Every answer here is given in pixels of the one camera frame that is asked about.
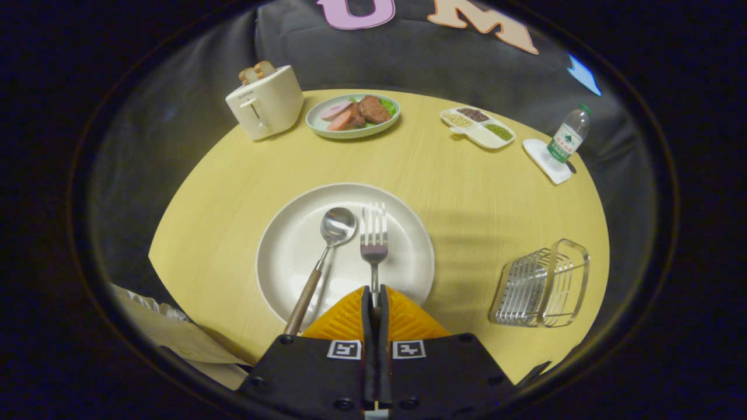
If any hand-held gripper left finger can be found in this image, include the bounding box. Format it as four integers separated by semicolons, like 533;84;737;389
236;286;377;420

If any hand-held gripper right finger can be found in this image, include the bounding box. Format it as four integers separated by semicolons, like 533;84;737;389
379;285;517;420

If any metal fork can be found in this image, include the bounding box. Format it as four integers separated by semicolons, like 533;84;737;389
360;202;389;310

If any wooden handled metal spoon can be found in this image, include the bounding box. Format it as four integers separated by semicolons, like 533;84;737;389
283;207;357;336

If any white round plate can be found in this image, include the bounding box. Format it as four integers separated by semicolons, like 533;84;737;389
256;183;435;328

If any beige cloth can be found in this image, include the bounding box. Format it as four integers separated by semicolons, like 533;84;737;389
110;283;257;390

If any light green plate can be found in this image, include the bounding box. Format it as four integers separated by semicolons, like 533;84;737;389
305;93;402;139

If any white divided snack dish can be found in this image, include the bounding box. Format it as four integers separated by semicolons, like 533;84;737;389
440;107;516;150

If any brown meat piece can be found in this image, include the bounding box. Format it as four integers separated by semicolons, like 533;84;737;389
349;95;392;127

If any white square coaster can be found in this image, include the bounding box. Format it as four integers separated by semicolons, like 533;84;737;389
522;138;573;185

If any white toaster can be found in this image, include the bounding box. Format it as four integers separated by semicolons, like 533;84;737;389
225;64;305;141

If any clear plastic water bottle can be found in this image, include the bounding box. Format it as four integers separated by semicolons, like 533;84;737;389
542;103;592;171

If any black backdrop cloth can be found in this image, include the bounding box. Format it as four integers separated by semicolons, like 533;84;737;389
88;0;660;339

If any metal wire cutlery basket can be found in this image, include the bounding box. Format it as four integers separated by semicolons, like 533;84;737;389
488;238;591;328

